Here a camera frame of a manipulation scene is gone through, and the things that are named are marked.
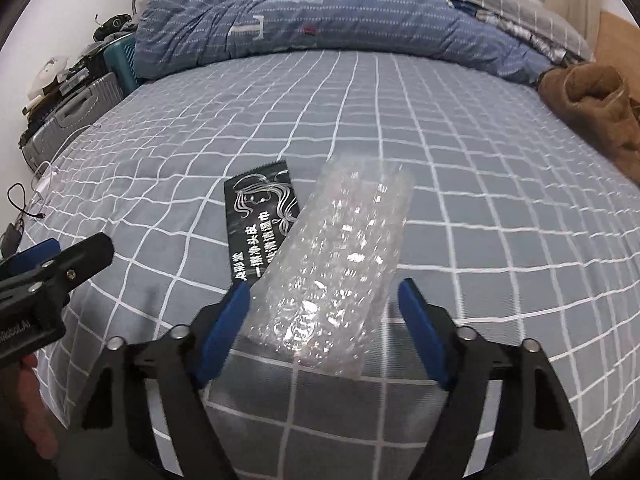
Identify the grey suitcase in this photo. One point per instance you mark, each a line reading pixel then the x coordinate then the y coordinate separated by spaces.
pixel 75 110

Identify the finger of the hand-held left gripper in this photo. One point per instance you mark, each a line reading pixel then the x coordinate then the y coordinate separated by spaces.
pixel 30 255
pixel 80 260

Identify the white charger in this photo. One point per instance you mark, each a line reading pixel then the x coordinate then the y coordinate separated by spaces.
pixel 46 182

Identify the teal suitcase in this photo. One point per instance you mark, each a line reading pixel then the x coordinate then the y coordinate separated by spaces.
pixel 122 62

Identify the white cap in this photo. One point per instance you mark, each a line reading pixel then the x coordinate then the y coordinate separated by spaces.
pixel 50 75

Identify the wooden headboard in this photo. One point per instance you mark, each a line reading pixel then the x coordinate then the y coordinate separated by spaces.
pixel 617 35

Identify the clear bubble wrap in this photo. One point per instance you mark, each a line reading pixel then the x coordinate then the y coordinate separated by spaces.
pixel 330 270

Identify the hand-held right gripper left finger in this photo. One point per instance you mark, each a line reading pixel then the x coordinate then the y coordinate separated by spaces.
pixel 225 330

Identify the black power adapter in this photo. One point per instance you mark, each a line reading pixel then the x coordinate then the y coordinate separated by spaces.
pixel 9 240

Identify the person's left hand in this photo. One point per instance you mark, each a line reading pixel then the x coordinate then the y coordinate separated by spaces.
pixel 35 410

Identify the black sachet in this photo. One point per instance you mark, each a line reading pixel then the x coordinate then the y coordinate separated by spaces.
pixel 257 215

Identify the black headphones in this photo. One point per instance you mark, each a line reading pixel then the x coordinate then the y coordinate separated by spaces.
pixel 117 26

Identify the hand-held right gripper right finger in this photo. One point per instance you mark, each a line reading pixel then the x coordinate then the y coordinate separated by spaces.
pixel 425 330

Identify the brown fleece garment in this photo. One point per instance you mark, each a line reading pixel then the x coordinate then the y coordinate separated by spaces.
pixel 595 110

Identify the blue striped duvet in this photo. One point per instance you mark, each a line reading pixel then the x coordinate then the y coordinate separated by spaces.
pixel 350 20

